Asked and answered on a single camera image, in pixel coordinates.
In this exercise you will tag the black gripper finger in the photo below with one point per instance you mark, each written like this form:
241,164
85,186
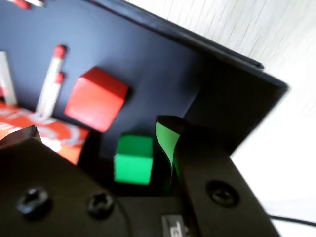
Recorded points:
49,197
205,160

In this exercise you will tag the green cube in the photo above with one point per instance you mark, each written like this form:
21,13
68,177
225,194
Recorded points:
133,168

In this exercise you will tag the red cube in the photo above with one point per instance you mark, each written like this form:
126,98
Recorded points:
96,101

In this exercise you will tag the black cardboard box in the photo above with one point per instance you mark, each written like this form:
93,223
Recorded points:
148,61

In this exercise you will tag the orange matchbox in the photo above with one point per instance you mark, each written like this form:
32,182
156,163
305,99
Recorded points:
66,138

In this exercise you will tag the red-tipped wooden matchstick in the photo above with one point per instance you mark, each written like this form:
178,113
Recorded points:
59,78
54,71
22,3

